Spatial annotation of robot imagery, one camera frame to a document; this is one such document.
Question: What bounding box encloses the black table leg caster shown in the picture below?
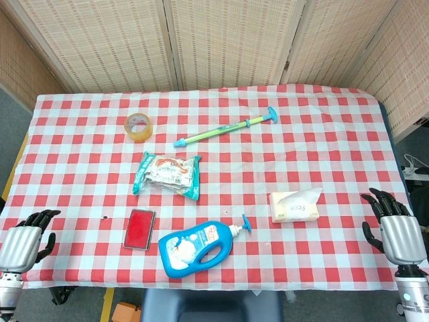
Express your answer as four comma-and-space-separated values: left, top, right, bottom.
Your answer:
50, 285, 76, 305

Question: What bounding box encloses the red white checkered tablecloth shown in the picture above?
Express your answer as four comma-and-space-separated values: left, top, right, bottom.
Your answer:
0, 83, 414, 291

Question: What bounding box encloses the blue pump detergent bottle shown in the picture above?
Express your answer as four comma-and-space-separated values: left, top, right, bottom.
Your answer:
158, 214, 253, 278

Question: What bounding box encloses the white tissue pack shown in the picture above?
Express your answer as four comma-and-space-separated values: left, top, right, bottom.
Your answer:
269, 191, 319, 223

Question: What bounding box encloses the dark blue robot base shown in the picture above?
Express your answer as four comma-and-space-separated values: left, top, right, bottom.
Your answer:
140, 288, 285, 322

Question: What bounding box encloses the orange cardboard box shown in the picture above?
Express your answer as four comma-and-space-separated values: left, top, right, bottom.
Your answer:
111, 301, 143, 322

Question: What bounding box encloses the clear packing tape roll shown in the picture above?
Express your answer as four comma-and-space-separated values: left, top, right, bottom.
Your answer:
124, 113, 154, 143

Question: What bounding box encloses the red ink pad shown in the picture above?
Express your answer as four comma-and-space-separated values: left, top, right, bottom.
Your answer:
122, 208, 157, 251

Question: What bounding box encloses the white paper corner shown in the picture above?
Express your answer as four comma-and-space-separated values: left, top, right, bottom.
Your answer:
284, 187, 324, 206

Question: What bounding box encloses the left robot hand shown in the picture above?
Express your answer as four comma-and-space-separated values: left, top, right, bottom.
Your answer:
0, 209, 62, 273

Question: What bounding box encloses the woven folding screen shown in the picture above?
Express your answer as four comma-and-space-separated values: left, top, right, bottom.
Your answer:
0, 0, 429, 144

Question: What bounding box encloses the teal snack package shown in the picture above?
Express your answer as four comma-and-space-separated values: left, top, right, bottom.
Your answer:
132, 151, 202, 201

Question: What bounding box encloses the white power strip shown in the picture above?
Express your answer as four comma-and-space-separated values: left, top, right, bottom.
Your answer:
401, 154, 429, 180

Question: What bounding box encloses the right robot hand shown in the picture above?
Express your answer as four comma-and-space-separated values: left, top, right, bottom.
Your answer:
361, 187, 429, 268

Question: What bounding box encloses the green blue toy water pump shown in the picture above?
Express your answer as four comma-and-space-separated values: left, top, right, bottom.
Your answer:
173, 106, 279, 148

